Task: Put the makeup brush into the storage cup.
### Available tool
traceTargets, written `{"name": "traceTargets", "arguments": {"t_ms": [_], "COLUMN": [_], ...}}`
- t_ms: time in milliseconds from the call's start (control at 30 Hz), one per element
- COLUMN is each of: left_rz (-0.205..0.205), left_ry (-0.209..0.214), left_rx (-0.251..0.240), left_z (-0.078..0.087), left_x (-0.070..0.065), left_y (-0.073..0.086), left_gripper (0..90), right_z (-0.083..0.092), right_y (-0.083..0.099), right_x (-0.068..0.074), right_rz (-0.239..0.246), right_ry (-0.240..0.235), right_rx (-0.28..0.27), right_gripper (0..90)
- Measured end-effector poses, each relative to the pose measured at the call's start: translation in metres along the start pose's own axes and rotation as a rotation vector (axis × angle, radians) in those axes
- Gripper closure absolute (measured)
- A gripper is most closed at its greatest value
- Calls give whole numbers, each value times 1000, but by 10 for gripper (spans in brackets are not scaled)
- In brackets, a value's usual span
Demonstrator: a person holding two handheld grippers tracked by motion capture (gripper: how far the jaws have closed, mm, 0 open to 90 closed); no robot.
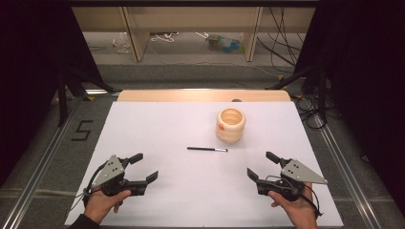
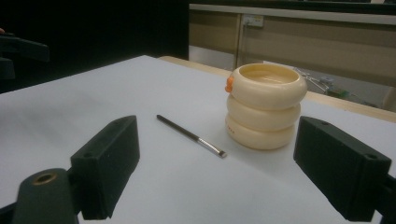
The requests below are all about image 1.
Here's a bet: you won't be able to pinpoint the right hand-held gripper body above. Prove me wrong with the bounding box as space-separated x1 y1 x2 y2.
256 158 329 202

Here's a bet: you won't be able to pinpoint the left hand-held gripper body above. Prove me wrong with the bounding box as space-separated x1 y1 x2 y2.
93 155 148 198

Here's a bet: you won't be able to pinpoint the cream ribbed pen holder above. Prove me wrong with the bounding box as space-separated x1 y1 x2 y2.
216 108 246 144

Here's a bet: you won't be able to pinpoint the black pen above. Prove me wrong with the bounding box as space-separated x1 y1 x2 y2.
186 146 229 153

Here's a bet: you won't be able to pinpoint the person's left hand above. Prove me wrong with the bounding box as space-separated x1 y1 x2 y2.
84 189 132 223

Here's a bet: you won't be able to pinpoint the person's right hand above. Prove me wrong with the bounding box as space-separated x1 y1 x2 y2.
267 182 318 228

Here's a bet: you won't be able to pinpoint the white table mat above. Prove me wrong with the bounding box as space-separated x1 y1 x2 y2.
64 100 345 228

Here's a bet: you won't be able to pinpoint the light wooden table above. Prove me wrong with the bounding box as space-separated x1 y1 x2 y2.
117 89 291 103

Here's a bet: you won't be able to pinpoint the black metal stand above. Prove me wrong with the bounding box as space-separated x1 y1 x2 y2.
56 65 116 128
266 63 330 122

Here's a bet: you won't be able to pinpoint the black curtain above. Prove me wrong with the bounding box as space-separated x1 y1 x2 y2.
294 0 405 208
0 0 104 189

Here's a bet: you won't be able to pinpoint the clear plastic bag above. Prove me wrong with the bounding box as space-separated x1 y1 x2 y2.
112 31 132 54

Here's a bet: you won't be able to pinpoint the beige wooden shelf unit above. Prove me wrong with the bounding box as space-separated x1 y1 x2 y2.
71 6 316 63

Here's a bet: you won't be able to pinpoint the colourful plastic bag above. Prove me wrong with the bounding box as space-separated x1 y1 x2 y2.
206 32 245 54

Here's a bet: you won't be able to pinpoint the left hand-held gripper cable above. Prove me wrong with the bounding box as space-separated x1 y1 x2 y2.
65 160 110 218

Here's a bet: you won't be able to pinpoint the hand-held gripper cable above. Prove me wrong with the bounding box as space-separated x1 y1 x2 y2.
65 160 110 218
266 175 324 219

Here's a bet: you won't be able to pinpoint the right hand-held gripper cable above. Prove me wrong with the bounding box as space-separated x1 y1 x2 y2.
266 175 324 219

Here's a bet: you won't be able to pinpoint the aluminium floor rail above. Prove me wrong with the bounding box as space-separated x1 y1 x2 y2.
0 94 84 229
313 114 383 229

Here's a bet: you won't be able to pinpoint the black floor cable bundle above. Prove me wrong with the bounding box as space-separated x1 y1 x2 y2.
294 94 329 130

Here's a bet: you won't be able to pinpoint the black hanging cables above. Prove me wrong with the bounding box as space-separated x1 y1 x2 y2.
256 6 307 74

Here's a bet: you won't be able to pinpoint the white cord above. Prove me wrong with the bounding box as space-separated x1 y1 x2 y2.
150 31 180 44

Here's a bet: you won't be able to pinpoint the black frame bar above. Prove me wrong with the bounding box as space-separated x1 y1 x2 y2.
68 0 319 8

